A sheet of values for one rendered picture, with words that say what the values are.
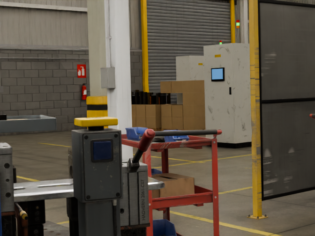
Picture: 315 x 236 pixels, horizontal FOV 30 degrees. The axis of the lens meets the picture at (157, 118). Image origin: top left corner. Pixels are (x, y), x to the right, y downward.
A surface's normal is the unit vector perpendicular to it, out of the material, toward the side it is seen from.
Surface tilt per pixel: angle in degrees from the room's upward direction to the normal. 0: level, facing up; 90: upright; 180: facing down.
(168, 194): 90
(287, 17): 88
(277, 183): 86
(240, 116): 90
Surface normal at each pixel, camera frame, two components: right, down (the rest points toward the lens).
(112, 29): -0.78, 0.05
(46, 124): 0.34, 0.04
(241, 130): 0.64, 0.02
